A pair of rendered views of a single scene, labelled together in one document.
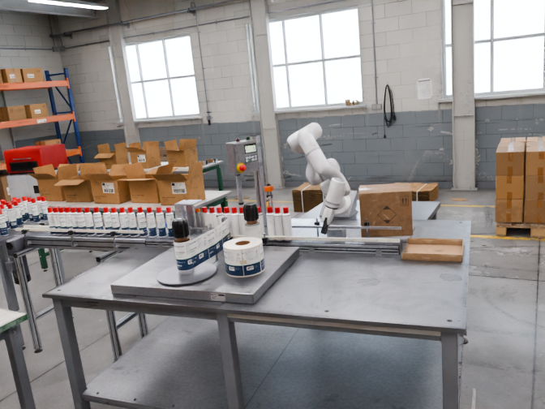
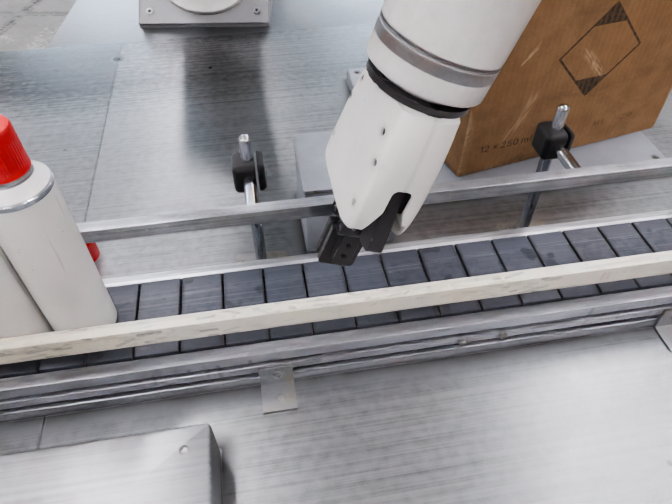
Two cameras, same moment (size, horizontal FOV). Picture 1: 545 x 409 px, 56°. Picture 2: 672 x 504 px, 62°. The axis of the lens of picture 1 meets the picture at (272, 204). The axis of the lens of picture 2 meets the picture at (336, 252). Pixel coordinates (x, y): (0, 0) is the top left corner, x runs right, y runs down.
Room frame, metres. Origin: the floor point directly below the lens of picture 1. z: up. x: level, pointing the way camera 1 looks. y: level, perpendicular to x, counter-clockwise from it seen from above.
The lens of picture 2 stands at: (2.55, -0.10, 1.28)
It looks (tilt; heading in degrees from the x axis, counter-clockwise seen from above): 47 degrees down; 328
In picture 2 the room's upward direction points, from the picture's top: straight up
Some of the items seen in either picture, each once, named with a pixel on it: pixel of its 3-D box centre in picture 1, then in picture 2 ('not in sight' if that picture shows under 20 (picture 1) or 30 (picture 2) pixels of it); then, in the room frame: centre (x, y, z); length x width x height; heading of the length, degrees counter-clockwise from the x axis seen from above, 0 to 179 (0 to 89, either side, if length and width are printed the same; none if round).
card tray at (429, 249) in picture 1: (433, 249); not in sight; (2.59, -0.84, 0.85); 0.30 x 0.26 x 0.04; 67
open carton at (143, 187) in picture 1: (151, 182); not in sight; (5.02, 1.18, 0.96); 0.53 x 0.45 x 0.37; 153
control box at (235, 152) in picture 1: (242, 157); not in sight; (3.10, 0.15, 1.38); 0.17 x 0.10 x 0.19; 122
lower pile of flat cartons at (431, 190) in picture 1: (411, 193); not in sight; (7.03, -1.97, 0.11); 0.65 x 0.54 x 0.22; 58
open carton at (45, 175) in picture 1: (57, 182); not in sight; (5.63, 2.36, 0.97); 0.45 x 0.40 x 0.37; 153
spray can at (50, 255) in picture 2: (287, 223); (44, 243); (2.91, -0.07, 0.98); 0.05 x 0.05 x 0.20
